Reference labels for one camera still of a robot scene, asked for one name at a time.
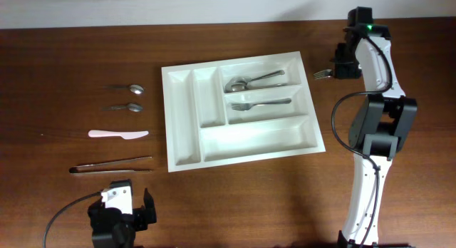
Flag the metal fork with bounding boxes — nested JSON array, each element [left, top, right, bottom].
[[313, 69, 334, 80], [230, 98, 292, 111]]

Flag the large metal spoon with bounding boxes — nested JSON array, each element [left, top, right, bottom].
[[229, 70, 285, 83], [225, 83, 286, 93]]

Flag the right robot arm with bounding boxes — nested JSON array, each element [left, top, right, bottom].
[[332, 6, 418, 247]]

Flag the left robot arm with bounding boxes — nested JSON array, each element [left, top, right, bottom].
[[88, 187, 157, 248]]

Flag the metal kitchen tongs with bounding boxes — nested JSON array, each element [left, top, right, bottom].
[[68, 156, 152, 175]]

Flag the pink plastic knife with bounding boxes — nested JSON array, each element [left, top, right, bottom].
[[88, 130, 149, 140]]

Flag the lower small teaspoon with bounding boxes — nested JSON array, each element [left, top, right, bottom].
[[103, 103, 143, 113]]

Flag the small teaspoon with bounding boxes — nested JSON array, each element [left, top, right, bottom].
[[104, 84, 145, 95], [103, 103, 143, 113]]

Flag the upper small teaspoon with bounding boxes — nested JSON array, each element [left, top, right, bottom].
[[104, 84, 145, 95]]

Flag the white plastic cutlery tray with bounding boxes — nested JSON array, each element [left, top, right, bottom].
[[162, 51, 325, 172]]

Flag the left black cable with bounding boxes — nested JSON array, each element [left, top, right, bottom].
[[41, 191, 103, 248]]

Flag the black cable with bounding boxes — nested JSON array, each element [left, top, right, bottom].
[[41, 191, 103, 248], [330, 33, 394, 248]]

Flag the right black cable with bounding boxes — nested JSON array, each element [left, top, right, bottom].
[[330, 33, 394, 248]]

